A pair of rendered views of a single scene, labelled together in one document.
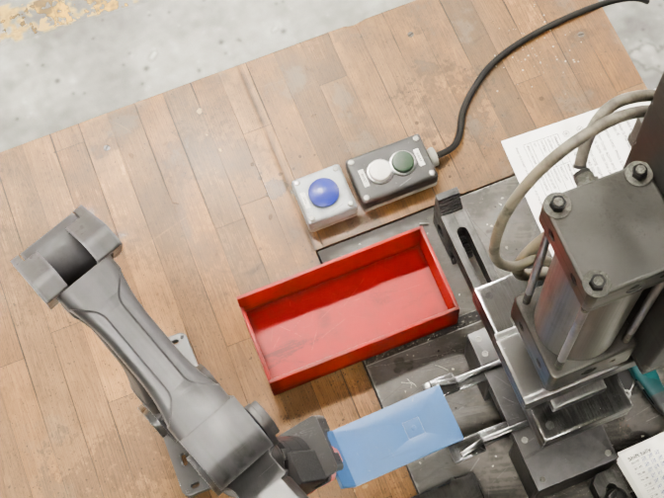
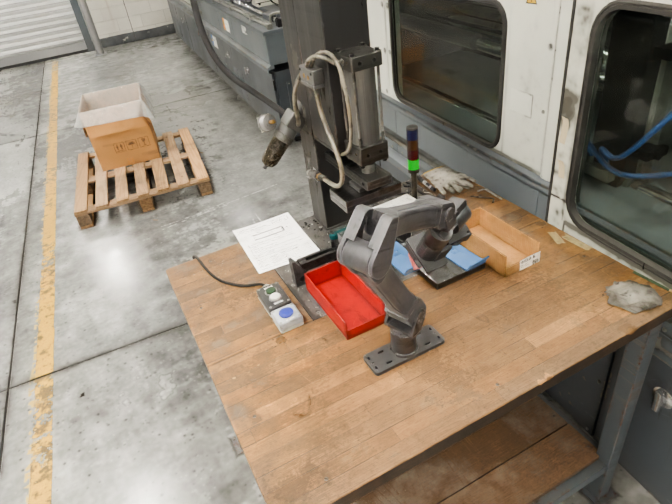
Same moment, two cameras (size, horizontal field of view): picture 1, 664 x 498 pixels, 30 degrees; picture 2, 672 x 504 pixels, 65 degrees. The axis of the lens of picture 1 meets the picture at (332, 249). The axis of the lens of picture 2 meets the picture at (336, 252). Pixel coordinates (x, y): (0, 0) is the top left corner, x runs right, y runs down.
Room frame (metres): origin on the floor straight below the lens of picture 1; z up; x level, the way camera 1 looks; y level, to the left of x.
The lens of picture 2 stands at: (0.64, 1.09, 1.86)
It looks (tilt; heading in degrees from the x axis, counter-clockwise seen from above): 35 degrees down; 262
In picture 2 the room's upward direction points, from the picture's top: 8 degrees counter-clockwise
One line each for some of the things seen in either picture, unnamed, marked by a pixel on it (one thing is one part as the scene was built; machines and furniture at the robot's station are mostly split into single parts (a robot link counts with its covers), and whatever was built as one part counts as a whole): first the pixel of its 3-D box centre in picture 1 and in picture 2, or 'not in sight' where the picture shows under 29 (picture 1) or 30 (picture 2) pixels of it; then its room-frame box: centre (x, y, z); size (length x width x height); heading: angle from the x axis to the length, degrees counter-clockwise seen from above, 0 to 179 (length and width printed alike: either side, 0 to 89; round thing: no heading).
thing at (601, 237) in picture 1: (587, 282); (360, 107); (0.34, -0.22, 1.37); 0.11 x 0.09 x 0.30; 15
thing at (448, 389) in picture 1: (454, 382); not in sight; (0.36, -0.12, 0.98); 0.07 x 0.02 x 0.01; 105
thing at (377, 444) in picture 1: (390, 436); (401, 255); (0.30, -0.04, 1.00); 0.15 x 0.07 x 0.03; 106
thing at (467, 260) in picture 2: not in sight; (461, 252); (0.11, -0.07, 0.93); 0.15 x 0.07 x 0.03; 109
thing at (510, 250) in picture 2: not in sight; (492, 240); (0.00, -0.10, 0.93); 0.25 x 0.13 x 0.08; 105
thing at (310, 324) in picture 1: (348, 309); (343, 296); (0.48, -0.01, 0.93); 0.25 x 0.12 x 0.06; 105
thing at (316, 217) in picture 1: (324, 202); (288, 321); (0.65, 0.00, 0.90); 0.07 x 0.07 x 0.06; 15
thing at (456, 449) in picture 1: (480, 442); not in sight; (0.29, -0.14, 0.98); 0.07 x 0.02 x 0.01; 105
